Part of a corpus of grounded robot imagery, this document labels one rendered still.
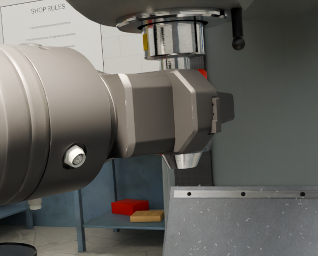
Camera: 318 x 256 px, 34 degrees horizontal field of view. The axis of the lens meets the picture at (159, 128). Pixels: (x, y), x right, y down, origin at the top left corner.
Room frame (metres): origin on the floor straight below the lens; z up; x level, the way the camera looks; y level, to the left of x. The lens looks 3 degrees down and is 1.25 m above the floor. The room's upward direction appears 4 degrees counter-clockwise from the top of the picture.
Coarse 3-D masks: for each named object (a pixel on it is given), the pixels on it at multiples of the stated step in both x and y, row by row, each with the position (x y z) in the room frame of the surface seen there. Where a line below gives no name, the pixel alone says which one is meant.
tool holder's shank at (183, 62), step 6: (162, 60) 0.39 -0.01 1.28; (168, 60) 0.39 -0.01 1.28; (174, 60) 0.39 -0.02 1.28; (180, 60) 0.39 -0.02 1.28; (186, 60) 0.39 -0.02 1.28; (162, 66) 0.39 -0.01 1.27; (168, 66) 0.39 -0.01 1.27; (174, 66) 0.39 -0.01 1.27; (180, 66) 0.39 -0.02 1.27; (186, 66) 0.39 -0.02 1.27
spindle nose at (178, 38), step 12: (144, 24) 0.39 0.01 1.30; (156, 24) 0.38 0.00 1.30; (168, 24) 0.38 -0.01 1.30; (180, 24) 0.38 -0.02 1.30; (192, 24) 0.38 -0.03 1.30; (156, 36) 0.38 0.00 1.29; (168, 36) 0.38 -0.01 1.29; (180, 36) 0.38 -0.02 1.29; (192, 36) 0.38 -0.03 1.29; (204, 36) 0.39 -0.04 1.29; (156, 48) 0.38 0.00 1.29; (168, 48) 0.38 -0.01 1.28; (180, 48) 0.38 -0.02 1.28; (192, 48) 0.38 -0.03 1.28; (204, 48) 0.39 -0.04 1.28
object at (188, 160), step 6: (162, 156) 0.39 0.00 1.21; (168, 156) 0.39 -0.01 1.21; (174, 156) 0.38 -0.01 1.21; (180, 156) 0.38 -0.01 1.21; (186, 156) 0.38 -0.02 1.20; (192, 156) 0.39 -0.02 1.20; (198, 156) 0.39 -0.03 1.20; (168, 162) 0.39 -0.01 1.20; (174, 162) 0.39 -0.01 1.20; (180, 162) 0.39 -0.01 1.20; (186, 162) 0.39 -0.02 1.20; (192, 162) 0.39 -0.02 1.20; (174, 168) 0.39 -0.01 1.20; (180, 168) 0.39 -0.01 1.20
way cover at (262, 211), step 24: (192, 192) 0.78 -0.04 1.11; (216, 192) 0.76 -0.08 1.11; (240, 192) 0.75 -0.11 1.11; (264, 192) 0.74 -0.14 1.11; (288, 192) 0.72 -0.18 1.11; (312, 192) 0.71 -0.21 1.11; (168, 216) 0.78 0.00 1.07; (192, 216) 0.76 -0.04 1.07; (216, 216) 0.75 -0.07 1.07; (240, 216) 0.74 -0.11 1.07; (264, 216) 0.72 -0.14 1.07; (288, 216) 0.71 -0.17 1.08; (312, 216) 0.70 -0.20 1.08; (168, 240) 0.76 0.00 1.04; (192, 240) 0.75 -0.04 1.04; (216, 240) 0.73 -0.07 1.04; (240, 240) 0.72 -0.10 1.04; (264, 240) 0.71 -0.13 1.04; (288, 240) 0.70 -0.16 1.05; (312, 240) 0.69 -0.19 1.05
